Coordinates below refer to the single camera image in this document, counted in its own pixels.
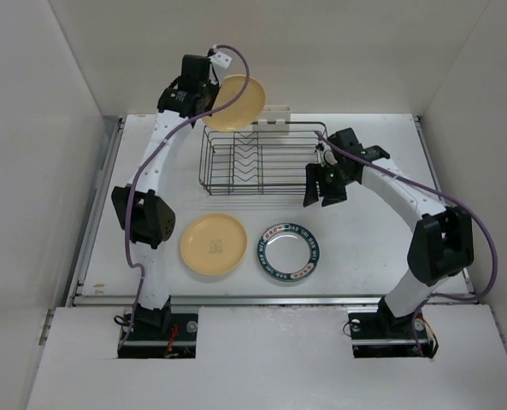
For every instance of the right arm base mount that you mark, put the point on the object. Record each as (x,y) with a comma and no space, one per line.
(378,334)

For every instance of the aluminium table frame rail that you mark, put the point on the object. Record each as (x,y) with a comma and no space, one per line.
(363,242)

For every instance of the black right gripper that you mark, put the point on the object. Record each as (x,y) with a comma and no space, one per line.
(315,172)

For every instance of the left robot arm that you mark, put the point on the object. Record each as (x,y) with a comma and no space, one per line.
(145,217)

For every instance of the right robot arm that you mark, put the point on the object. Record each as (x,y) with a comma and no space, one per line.
(442,236)

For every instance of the green patterned rim plate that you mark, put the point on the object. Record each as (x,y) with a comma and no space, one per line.
(288,253)

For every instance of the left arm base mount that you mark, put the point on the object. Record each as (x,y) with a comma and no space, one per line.
(157,334)

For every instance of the grey wire dish rack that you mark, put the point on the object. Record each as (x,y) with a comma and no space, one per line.
(253,161)

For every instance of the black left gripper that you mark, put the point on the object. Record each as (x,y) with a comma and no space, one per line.
(213,84)

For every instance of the yellow plate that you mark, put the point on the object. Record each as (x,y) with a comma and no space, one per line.
(213,244)
(241,113)

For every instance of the white plastic cutlery holder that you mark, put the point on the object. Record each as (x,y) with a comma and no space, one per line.
(273,118)

